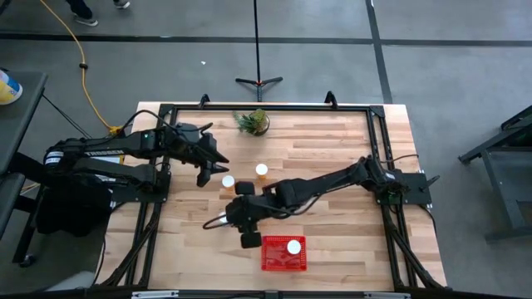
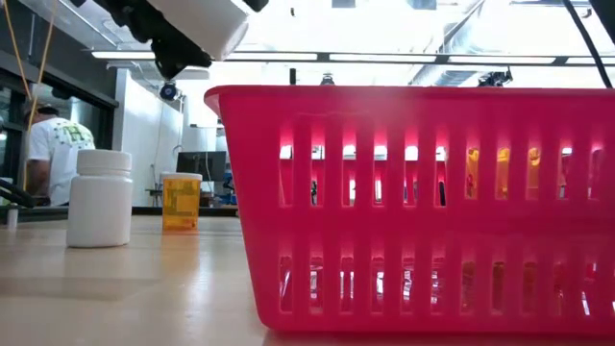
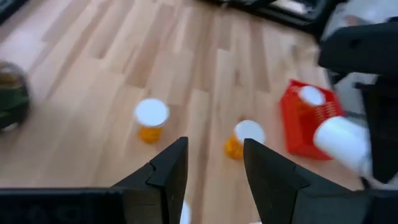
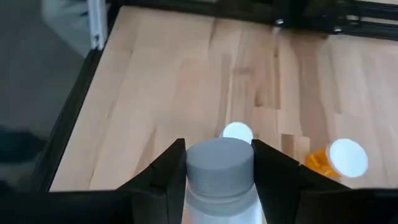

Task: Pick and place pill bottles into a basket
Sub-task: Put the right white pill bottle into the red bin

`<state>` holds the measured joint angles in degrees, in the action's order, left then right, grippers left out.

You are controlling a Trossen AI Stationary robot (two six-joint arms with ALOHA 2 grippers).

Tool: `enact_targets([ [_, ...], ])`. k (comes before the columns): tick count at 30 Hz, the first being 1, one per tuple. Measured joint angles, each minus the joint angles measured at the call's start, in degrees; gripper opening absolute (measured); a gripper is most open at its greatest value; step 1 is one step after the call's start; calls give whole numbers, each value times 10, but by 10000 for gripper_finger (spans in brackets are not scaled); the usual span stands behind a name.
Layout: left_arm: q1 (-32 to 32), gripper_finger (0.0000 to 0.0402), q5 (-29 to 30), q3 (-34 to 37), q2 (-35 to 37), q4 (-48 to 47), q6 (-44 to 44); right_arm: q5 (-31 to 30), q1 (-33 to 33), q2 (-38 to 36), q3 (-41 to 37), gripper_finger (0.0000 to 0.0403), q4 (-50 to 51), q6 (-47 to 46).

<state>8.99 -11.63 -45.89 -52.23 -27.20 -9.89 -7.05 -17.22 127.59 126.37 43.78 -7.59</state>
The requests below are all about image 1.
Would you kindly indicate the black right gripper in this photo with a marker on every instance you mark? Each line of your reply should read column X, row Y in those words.
column 247, row 212

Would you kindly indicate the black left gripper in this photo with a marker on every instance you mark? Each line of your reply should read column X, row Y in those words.
column 199, row 145

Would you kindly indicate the white plastic pill bottle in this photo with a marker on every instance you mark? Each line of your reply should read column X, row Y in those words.
column 223, row 219

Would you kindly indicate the white ball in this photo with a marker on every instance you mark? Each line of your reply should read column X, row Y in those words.
column 294, row 247

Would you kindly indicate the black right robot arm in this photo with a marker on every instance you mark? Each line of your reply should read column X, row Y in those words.
column 328, row 180

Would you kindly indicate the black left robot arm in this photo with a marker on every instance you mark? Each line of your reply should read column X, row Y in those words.
column 104, row 153

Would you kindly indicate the red plastic basket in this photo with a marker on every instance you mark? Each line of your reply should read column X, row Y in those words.
column 274, row 253

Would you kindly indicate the succulent plant in dark pot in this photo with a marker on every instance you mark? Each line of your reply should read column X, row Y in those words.
column 252, row 122

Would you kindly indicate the black table clamp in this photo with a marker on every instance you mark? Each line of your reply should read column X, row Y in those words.
column 204, row 101
column 331, row 98

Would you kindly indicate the black tripod stand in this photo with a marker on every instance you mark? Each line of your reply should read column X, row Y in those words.
column 258, row 81

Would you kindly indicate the black bag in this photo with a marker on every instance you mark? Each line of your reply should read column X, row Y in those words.
column 70, row 212

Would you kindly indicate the person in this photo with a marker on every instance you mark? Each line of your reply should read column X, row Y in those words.
column 85, row 16

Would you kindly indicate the grey side table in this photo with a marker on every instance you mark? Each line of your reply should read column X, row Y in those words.
column 21, row 120

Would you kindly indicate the yellow blue white container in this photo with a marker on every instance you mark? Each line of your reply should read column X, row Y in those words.
column 8, row 89

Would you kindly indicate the dark metal cart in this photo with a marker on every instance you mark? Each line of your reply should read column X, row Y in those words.
column 498, row 166

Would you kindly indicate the black metal table frame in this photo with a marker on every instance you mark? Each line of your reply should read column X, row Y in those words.
column 270, row 108

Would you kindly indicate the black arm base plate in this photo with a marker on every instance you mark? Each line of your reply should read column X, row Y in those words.
column 137, row 193
column 415, row 187

